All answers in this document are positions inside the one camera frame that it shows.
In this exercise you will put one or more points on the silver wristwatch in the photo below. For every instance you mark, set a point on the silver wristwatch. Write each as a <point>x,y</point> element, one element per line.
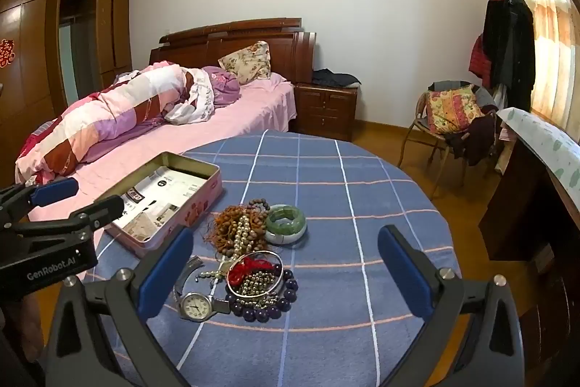
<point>194,306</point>

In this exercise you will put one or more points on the pink tin box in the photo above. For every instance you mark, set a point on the pink tin box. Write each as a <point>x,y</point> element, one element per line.
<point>199,205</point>

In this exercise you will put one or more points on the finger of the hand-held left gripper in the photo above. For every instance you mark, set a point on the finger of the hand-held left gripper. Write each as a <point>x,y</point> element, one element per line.
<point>54,190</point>
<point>102,210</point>

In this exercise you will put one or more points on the red hanging garment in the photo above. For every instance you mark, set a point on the red hanging garment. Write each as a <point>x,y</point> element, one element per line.
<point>479,60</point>

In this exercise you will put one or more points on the wooden nightstand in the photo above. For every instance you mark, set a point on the wooden nightstand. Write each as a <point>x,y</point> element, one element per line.
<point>324,110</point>

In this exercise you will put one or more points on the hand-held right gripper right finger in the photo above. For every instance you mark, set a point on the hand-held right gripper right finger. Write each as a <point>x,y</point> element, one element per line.
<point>405,273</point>

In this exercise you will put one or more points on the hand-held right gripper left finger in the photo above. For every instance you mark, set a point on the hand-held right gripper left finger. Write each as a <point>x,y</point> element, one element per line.
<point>165,273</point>

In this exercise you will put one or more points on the blue checked tablecloth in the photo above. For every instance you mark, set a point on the blue checked tablecloth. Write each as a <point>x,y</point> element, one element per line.
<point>317,196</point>

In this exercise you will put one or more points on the patterned orange curtain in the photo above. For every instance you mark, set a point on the patterned orange curtain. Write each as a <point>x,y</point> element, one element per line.
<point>543,29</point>

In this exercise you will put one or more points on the pink patchwork quilt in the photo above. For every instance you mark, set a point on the pink patchwork quilt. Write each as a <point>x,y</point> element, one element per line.
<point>113,106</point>

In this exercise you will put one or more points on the wooden wardrobe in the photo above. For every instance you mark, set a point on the wooden wardrobe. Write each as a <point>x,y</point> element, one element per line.
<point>27,19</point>

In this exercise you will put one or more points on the red paper decoration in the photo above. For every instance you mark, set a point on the red paper decoration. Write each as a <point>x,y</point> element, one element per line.
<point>5,54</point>

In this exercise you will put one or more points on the printed paper sheet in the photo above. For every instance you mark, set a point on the printed paper sheet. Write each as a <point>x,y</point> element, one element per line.
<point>167,187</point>

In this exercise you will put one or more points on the thin silver bangle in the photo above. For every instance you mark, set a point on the thin silver bangle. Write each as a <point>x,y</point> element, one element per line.
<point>272,254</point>

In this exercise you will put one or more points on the pale jade bangle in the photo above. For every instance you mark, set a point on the pale jade bangle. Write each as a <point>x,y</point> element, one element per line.
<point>285,238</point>

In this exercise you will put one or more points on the purple garment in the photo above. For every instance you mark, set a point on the purple garment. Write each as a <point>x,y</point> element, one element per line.
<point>222,85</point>

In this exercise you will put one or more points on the black hanging coat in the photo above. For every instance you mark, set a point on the black hanging coat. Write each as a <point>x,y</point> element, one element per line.
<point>512,51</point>

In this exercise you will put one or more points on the white green-spotted desk cover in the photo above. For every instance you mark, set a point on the white green-spotted desk cover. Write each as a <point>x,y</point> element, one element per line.
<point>543,137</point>

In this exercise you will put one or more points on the floral pillow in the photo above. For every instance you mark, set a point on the floral pillow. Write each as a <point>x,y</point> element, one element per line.
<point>247,63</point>

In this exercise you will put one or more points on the dark maroon garment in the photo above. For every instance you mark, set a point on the dark maroon garment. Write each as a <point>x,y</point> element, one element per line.
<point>475,137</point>

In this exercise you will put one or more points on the white floral cloth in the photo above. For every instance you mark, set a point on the white floral cloth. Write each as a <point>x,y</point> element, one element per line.
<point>195,101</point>

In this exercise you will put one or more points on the wooden bed with pink sheet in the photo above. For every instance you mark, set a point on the wooden bed with pink sheet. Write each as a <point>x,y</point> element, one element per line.
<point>253,115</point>

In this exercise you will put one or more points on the dark wooden desk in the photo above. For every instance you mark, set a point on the dark wooden desk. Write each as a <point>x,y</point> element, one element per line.
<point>521,196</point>

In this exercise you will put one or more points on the dark folded clothes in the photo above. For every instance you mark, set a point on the dark folded clothes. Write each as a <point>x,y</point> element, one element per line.
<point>335,78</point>

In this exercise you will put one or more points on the wooden chair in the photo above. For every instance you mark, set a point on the wooden chair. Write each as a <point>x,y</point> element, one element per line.
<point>414,133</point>

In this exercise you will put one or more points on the colourful patchwork cushion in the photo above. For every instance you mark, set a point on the colourful patchwork cushion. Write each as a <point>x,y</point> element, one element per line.
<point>453,110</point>

